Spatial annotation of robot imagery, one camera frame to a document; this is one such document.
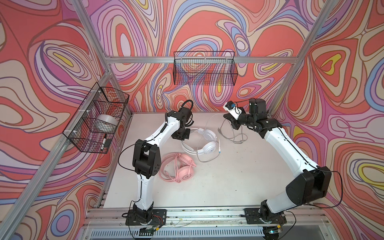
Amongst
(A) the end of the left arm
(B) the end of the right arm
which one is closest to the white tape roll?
(A) the end of the left arm

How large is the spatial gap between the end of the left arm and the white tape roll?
0.94 feet

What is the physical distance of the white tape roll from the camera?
0.71 m

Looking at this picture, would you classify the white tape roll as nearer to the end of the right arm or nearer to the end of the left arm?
the end of the left arm

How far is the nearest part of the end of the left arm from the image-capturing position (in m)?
0.68
